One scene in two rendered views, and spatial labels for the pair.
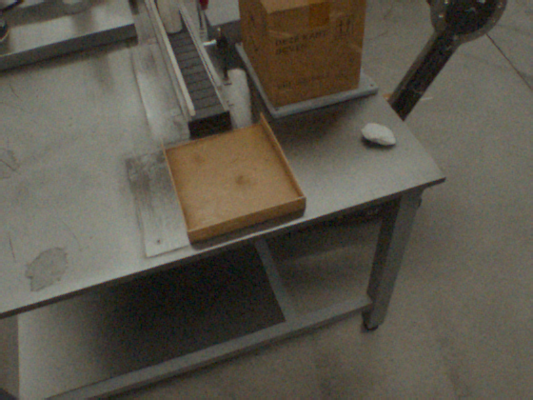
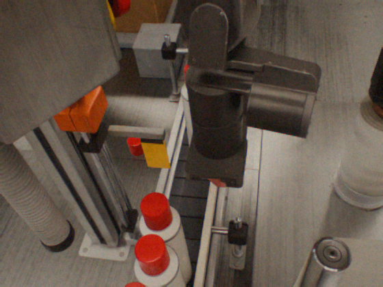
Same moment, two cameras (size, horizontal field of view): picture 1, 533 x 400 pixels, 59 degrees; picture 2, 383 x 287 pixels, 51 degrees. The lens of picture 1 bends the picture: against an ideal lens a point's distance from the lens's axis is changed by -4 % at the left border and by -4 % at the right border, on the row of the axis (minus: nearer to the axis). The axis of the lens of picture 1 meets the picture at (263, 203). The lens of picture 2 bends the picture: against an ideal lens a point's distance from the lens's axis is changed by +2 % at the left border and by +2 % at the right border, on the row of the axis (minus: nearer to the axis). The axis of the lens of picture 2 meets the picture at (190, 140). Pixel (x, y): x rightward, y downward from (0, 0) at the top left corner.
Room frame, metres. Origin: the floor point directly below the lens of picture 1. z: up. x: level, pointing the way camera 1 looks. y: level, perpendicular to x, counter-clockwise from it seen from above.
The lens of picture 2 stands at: (2.03, 0.51, 1.47)
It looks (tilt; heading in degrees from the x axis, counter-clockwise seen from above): 50 degrees down; 210
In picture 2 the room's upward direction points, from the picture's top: 8 degrees counter-clockwise
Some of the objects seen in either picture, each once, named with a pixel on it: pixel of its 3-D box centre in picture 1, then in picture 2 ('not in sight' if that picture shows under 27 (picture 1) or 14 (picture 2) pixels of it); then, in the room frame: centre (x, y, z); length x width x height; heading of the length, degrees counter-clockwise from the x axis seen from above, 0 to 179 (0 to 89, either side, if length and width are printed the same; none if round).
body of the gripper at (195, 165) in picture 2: not in sight; (217, 130); (1.76, 0.39, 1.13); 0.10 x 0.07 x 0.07; 14
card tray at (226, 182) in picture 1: (228, 171); not in sight; (0.78, 0.07, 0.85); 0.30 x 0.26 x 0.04; 14
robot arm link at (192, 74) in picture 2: not in sight; (220, 93); (1.76, 0.40, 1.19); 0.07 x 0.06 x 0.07; 94
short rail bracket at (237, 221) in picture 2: not in sight; (237, 236); (1.76, 0.42, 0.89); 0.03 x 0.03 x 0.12; 14
